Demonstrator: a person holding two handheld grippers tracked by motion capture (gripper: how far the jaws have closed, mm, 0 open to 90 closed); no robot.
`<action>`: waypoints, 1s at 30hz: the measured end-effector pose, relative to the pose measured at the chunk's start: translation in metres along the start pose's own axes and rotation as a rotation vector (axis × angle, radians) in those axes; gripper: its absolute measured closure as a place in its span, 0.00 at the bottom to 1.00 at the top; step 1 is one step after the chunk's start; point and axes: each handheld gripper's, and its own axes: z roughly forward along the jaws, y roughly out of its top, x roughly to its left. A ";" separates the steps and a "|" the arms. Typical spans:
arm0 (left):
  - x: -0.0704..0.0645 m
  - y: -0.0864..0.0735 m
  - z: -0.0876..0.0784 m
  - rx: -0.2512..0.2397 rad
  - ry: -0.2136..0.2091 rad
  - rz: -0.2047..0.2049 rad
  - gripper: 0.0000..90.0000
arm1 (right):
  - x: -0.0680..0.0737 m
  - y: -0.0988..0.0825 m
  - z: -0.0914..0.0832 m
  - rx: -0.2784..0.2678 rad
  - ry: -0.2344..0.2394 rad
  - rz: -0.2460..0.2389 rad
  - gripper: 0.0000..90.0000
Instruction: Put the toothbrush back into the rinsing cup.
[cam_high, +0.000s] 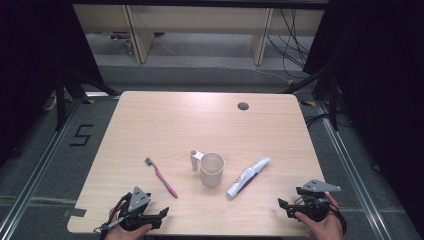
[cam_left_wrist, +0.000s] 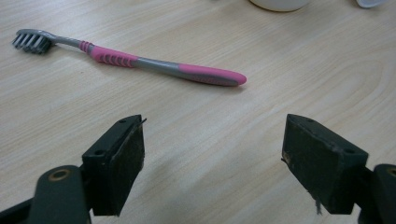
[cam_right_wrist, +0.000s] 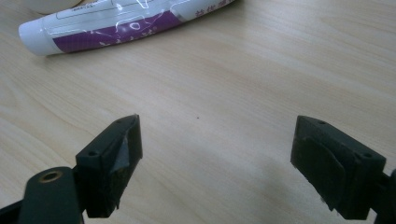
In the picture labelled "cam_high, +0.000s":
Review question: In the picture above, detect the metal floor rail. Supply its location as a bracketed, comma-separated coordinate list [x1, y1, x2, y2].
[0, 96, 85, 240]
[313, 99, 392, 240]

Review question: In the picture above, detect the person's right hand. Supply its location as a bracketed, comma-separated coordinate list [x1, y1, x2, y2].
[294, 193, 346, 240]

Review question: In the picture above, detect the person's left hand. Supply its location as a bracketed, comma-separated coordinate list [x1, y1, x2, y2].
[105, 203, 154, 240]

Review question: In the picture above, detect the black tape floor marker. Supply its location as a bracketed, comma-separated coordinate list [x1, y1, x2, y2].
[68, 123, 95, 147]

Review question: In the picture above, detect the light wooden desk frame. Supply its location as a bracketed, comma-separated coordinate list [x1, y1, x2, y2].
[73, 3, 326, 66]

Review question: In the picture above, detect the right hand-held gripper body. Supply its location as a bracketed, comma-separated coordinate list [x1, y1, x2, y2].
[292, 179, 342, 223]

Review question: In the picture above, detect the black curtain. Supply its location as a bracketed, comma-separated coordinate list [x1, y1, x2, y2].
[302, 0, 424, 231]
[0, 0, 105, 168]

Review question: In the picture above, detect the black metal stand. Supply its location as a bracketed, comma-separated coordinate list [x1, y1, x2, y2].
[54, 65, 120, 132]
[282, 63, 342, 132]

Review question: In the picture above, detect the pink toothbrush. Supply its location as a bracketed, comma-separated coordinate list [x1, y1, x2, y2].
[144, 157, 179, 200]

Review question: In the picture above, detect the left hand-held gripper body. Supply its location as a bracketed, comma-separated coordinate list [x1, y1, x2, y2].
[117, 186, 162, 232]

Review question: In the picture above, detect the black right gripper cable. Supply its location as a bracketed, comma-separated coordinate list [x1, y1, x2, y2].
[328, 199, 349, 236]

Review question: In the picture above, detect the white and purple toothpaste tube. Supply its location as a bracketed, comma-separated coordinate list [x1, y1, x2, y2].
[225, 156, 272, 200]

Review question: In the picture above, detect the thin white floor cable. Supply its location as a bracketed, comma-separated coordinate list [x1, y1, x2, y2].
[229, 65, 295, 85]

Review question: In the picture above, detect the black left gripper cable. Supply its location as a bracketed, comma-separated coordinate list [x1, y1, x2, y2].
[93, 192, 134, 234]

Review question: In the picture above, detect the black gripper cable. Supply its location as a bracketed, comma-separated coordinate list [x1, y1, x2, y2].
[93, 192, 134, 234]
[328, 199, 349, 236]

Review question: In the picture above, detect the bundle of black cables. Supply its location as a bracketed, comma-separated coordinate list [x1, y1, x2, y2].
[265, 8, 322, 81]

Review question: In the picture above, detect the grey tape strip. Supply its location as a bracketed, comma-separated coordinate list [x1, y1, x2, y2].
[62, 207, 88, 219]

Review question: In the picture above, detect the white cup with holder handle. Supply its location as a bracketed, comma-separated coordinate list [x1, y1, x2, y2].
[189, 149, 226, 188]

